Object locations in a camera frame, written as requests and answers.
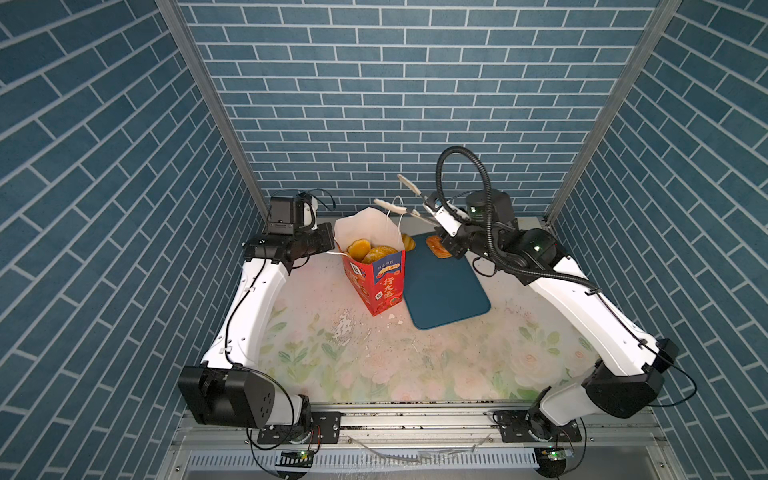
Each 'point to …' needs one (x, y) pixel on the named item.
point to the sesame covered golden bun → (378, 253)
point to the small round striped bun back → (408, 242)
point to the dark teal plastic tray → (440, 290)
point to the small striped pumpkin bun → (358, 249)
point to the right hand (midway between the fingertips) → (442, 215)
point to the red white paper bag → (379, 281)
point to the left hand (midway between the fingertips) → (334, 233)
